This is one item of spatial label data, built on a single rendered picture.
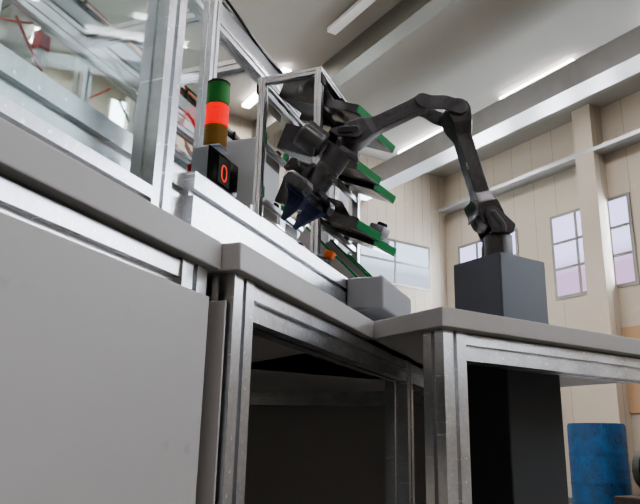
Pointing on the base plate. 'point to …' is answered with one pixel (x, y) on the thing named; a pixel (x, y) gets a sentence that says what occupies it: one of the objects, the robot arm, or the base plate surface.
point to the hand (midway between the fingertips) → (297, 212)
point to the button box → (376, 298)
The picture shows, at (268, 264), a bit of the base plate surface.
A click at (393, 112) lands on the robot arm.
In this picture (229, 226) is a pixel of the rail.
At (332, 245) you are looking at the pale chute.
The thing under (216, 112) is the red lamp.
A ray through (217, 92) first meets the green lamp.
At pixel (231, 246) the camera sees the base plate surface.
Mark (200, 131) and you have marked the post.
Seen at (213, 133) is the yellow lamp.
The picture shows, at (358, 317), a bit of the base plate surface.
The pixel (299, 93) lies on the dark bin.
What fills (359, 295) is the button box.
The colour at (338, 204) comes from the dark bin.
